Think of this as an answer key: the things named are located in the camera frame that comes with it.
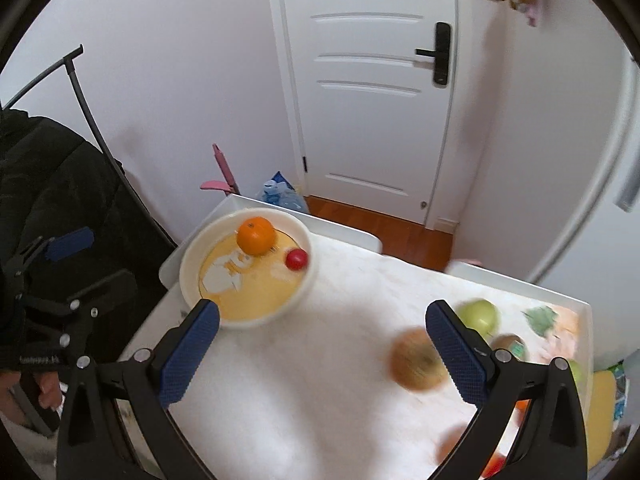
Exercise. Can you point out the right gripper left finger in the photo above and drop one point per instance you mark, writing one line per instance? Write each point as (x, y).
(93, 442)

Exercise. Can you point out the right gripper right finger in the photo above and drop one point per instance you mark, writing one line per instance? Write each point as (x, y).
(551, 442)

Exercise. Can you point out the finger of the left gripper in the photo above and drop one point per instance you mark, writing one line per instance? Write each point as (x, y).
(69, 244)

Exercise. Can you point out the green apple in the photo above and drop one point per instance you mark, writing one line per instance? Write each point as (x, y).
(577, 372)
(480, 315)

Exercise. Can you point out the brown russet apple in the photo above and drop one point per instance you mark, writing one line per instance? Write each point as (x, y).
(414, 362)

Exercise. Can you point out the small mandarin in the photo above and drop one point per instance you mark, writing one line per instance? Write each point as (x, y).
(522, 406)

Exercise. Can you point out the kiwi with green sticker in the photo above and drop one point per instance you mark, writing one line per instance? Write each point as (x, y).
(513, 343)

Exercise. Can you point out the large orange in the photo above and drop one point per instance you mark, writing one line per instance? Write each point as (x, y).
(448, 442)

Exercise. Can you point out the person's left hand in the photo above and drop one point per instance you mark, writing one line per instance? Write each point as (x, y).
(32, 400)

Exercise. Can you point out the black jacket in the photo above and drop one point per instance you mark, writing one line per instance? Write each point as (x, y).
(57, 186)

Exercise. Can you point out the yellow cushion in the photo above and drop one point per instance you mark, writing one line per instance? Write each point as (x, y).
(599, 425)

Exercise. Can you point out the black clothes rack pole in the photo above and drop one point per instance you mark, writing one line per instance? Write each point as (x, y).
(67, 62)

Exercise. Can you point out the white fruit bowl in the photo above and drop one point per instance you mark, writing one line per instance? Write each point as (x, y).
(248, 291)

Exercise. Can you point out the orange with stem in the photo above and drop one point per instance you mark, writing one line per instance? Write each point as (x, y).
(256, 236)

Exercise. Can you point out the white floral tablecloth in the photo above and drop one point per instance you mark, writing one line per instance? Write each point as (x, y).
(350, 359)

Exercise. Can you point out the blue plastic bag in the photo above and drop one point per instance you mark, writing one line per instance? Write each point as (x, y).
(278, 191)

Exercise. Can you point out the red cherry tomato in bowl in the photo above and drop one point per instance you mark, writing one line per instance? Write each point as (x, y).
(296, 259)

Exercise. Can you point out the white door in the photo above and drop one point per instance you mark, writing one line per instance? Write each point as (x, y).
(368, 122)

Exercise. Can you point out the black door handle lock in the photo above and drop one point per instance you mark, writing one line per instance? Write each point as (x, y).
(440, 54)

